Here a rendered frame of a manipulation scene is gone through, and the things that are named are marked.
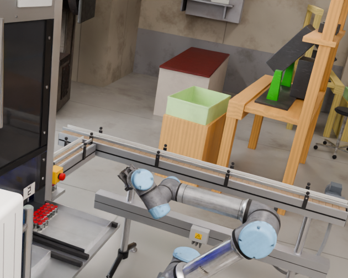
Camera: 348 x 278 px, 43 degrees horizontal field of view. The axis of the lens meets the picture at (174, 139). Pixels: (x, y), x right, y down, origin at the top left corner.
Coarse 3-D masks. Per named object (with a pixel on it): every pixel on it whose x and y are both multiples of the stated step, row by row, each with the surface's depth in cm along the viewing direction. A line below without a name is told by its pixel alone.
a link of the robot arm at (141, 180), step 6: (132, 174) 159; (138, 174) 155; (144, 174) 156; (150, 174) 156; (132, 180) 157; (138, 180) 155; (144, 180) 155; (150, 180) 156; (132, 186) 163; (138, 186) 155; (144, 186) 155; (150, 186) 156; (138, 192) 159; (144, 192) 158
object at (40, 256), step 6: (36, 246) 184; (36, 252) 185; (42, 252) 184; (48, 252) 181; (36, 258) 182; (42, 258) 177; (48, 258) 182; (36, 264) 174; (42, 264) 178; (36, 270) 175
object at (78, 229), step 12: (60, 204) 217; (60, 216) 213; (72, 216) 215; (84, 216) 215; (96, 216) 212; (48, 228) 202; (60, 228) 204; (72, 228) 205; (84, 228) 207; (96, 228) 208; (108, 228) 208; (60, 240) 190; (72, 240) 197; (84, 240) 198; (96, 240) 197; (84, 252) 188
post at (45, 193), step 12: (60, 0) 189; (60, 12) 192; (60, 24) 194; (60, 36) 197; (48, 120) 205; (48, 132) 207; (48, 144) 210; (48, 156) 213; (48, 168) 216; (48, 180) 219; (36, 192) 221; (48, 192) 222
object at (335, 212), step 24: (96, 144) 291; (120, 144) 288; (144, 168) 285; (168, 168) 279; (192, 168) 277; (216, 168) 282; (240, 192) 268; (264, 192) 263; (288, 192) 266; (312, 192) 263; (312, 216) 258; (336, 216) 254
